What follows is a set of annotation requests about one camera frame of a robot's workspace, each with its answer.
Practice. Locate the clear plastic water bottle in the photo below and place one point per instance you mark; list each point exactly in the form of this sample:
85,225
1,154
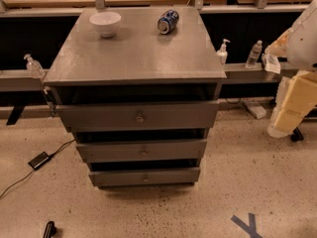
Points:
254,54

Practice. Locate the black power adapter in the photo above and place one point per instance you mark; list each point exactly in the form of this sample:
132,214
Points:
39,160

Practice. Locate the black stand leg with caster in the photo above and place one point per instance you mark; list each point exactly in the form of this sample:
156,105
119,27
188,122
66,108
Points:
296,136

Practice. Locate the grey middle drawer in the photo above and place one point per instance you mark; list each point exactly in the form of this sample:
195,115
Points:
141,151

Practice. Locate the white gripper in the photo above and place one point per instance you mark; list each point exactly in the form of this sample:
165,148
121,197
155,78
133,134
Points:
303,47

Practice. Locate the grey drawer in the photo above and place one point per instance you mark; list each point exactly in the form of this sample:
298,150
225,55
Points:
138,116
140,177
141,151

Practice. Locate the grey metal shelf rail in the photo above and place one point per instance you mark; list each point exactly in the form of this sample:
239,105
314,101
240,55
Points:
19,80

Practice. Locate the crumpled white paper packet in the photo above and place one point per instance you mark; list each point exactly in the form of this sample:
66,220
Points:
271,63

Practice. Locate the grey bottom drawer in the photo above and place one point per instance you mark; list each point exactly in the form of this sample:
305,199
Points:
140,177

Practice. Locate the black table leg left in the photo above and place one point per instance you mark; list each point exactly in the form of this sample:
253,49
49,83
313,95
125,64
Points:
15,115

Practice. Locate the grey top drawer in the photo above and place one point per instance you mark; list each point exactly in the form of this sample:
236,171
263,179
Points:
138,116

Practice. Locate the white ceramic bowl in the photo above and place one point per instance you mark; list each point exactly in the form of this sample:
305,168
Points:
106,24

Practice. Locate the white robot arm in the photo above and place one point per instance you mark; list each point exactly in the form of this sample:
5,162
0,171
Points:
303,40

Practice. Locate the grey wooden drawer cabinet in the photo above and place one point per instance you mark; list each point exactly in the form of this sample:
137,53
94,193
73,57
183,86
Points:
137,65

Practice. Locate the black object bottom left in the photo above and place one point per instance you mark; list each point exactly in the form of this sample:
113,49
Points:
50,230

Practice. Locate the clear pump bottle left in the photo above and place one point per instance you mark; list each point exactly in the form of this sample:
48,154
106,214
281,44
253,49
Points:
34,67

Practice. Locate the white box on floor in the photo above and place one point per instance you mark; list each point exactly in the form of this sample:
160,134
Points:
255,109

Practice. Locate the blue soda can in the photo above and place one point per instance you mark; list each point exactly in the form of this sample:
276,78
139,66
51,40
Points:
168,21

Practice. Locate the white pump bottle right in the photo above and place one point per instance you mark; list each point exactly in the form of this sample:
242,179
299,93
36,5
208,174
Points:
222,52

